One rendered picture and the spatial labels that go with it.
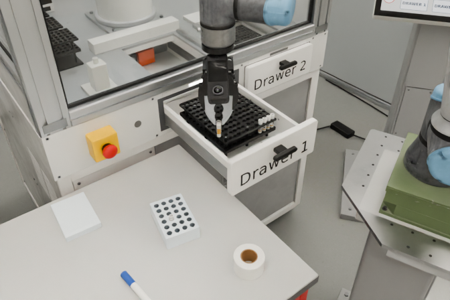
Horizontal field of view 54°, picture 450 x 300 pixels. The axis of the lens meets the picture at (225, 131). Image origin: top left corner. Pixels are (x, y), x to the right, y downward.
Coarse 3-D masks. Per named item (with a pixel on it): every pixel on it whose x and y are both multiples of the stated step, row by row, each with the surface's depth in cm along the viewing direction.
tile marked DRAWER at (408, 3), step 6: (402, 0) 161; (408, 0) 161; (414, 0) 161; (420, 0) 160; (426, 0) 160; (402, 6) 161; (408, 6) 161; (414, 6) 160; (420, 6) 160; (426, 6) 160
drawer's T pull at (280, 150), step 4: (276, 148) 110; (280, 148) 110; (284, 148) 110; (292, 148) 110; (296, 148) 110; (276, 152) 110; (280, 152) 109; (284, 152) 108; (288, 152) 109; (292, 152) 110; (276, 156) 107; (280, 156) 107; (284, 156) 108; (276, 160) 107
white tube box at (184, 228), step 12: (156, 204) 110; (168, 204) 110; (180, 204) 112; (156, 216) 107; (168, 216) 107; (180, 216) 108; (192, 216) 107; (168, 228) 106; (180, 228) 104; (192, 228) 104; (168, 240) 102; (180, 240) 104
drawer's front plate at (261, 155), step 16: (304, 128) 114; (272, 144) 109; (288, 144) 113; (304, 144) 118; (240, 160) 104; (256, 160) 108; (272, 160) 112; (288, 160) 117; (240, 176) 107; (256, 176) 112
